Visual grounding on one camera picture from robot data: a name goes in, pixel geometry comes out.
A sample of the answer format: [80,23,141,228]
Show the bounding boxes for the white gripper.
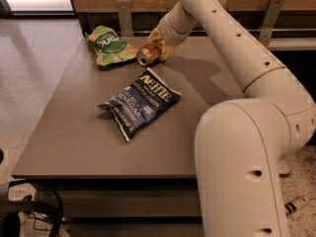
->
[147,14,187,62]

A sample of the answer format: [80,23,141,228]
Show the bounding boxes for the orange soda can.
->
[136,41,161,67]

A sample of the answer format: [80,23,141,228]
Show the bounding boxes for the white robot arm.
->
[154,0,316,237]

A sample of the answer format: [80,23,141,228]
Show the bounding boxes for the blue kettle chip bag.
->
[97,68,182,142]

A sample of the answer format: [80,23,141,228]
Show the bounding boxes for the green rice chip bag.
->
[85,26,138,66]

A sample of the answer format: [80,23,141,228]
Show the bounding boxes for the grey drawer cabinet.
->
[34,178,205,237]

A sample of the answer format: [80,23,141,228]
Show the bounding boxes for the black chair part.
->
[0,180,63,237]

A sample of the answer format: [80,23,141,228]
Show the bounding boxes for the left metal bracket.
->
[117,0,134,37]

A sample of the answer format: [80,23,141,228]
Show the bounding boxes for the metal bracket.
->
[117,0,134,37]
[258,0,285,46]

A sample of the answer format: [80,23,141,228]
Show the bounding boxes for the right metal bracket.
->
[258,0,285,46]

